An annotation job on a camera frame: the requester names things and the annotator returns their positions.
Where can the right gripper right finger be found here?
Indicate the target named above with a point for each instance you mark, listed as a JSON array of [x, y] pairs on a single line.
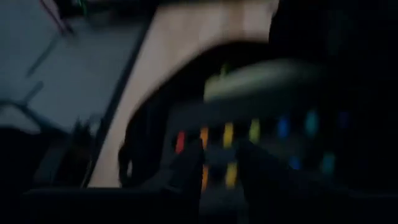
[[267, 193]]

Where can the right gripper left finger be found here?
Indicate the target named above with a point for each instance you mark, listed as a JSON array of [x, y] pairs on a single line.
[[186, 180]]

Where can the marker set case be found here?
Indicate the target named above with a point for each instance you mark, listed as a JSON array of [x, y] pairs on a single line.
[[228, 133]]

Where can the black backpack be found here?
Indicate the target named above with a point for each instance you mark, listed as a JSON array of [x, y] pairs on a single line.
[[342, 46]]

